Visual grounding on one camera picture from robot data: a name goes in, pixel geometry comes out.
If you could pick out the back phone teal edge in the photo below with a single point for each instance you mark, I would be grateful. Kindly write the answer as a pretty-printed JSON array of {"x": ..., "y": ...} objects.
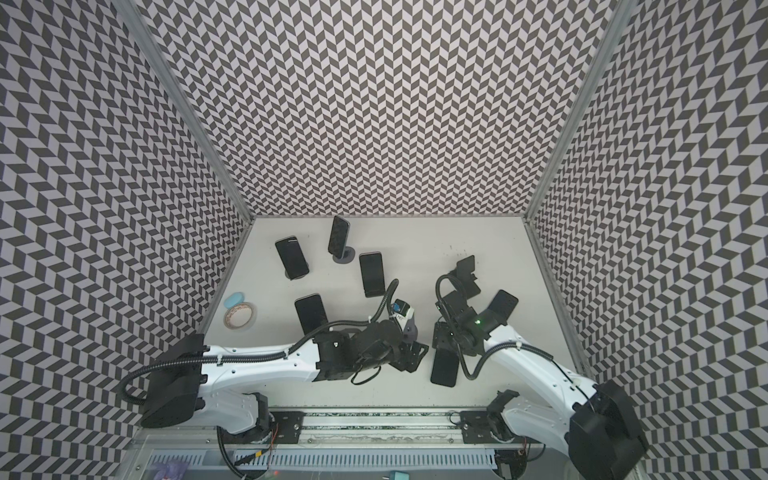
[{"x": 338, "y": 236}]

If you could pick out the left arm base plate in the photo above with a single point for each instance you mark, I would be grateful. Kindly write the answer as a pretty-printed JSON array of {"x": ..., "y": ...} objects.
[{"x": 285, "y": 427}]

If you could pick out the black folding stand right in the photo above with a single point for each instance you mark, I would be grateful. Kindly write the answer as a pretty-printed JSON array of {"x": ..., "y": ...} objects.
[{"x": 463, "y": 277}]

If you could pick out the grey round stand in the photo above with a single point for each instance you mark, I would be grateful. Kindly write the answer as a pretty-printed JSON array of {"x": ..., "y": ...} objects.
[
  {"x": 346, "y": 257},
  {"x": 410, "y": 331}
]

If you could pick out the blue oval object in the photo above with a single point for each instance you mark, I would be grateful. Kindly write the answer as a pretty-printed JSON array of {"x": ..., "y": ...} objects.
[{"x": 233, "y": 300}]

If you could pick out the aluminium rail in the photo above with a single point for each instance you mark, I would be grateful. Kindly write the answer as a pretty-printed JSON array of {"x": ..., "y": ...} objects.
[{"x": 432, "y": 428}]

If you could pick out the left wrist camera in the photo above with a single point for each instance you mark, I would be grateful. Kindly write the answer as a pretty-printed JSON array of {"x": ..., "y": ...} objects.
[{"x": 403, "y": 313}]

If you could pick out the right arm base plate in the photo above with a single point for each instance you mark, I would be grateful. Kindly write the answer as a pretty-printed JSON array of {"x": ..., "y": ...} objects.
[{"x": 479, "y": 427}]

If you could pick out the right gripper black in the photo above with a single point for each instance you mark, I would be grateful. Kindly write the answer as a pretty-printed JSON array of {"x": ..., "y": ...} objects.
[{"x": 459, "y": 287}]

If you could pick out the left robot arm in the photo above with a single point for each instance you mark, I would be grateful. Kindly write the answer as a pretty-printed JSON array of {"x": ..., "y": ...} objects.
[{"x": 197, "y": 384}]

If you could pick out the grey round stand front centre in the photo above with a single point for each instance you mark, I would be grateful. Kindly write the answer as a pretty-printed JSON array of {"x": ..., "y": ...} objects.
[{"x": 410, "y": 331}]

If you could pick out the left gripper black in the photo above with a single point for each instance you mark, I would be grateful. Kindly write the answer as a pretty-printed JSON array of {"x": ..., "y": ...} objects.
[{"x": 416, "y": 356}]

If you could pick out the grey round stand back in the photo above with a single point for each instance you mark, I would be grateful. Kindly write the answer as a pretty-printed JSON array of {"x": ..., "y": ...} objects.
[{"x": 346, "y": 257}]

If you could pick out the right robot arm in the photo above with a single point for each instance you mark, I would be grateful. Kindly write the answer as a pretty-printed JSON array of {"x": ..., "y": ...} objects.
[{"x": 561, "y": 389}]

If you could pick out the tape roll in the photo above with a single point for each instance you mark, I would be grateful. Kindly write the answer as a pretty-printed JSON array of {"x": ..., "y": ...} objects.
[{"x": 240, "y": 316}]

